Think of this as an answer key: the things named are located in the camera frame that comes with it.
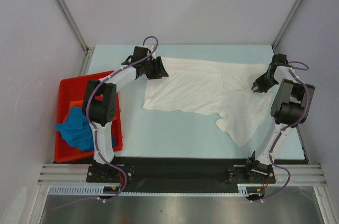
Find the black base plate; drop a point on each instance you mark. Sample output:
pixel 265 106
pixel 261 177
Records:
pixel 173 174

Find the blue t shirt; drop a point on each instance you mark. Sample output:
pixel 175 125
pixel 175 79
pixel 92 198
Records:
pixel 77 131

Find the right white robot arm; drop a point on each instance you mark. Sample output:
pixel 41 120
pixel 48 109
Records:
pixel 290 108

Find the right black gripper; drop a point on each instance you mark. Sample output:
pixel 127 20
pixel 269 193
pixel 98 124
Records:
pixel 258 82

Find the white slotted cable duct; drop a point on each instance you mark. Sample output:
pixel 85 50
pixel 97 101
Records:
pixel 108 191

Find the orange t shirt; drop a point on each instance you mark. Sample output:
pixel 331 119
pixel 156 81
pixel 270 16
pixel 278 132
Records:
pixel 77 103

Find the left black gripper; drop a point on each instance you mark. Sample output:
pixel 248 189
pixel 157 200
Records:
pixel 159 71

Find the white t shirt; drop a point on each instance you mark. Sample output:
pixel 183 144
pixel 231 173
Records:
pixel 210 88

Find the aluminium frame rail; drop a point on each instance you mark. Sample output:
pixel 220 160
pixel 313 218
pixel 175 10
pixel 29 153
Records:
pixel 63 174

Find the red plastic bin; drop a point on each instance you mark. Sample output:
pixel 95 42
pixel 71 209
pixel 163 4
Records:
pixel 73 89

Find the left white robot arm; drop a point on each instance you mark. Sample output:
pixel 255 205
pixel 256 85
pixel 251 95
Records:
pixel 100 104

